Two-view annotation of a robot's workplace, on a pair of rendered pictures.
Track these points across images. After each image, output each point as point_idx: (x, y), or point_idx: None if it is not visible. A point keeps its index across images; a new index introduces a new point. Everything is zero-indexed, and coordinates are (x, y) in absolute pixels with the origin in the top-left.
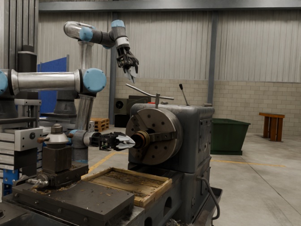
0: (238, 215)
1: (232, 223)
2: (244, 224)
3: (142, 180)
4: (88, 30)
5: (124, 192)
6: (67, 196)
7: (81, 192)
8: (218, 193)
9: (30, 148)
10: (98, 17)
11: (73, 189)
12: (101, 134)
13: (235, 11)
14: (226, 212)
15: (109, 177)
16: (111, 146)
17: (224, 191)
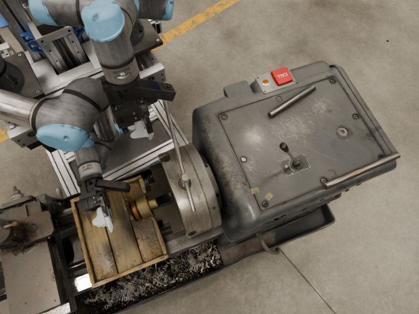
0: (408, 199)
1: (381, 204)
2: (395, 217)
3: (144, 230)
4: (40, 12)
5: (55, 294)
6: (13, 271)
7: (27, 269)
8: (328, 217)
9: (37, 141)
10: None
11: (27, 257)
12: (81, 197)
13: None
14: (399, 183)
15: (120, 199)
16: (92, 211)
17: None
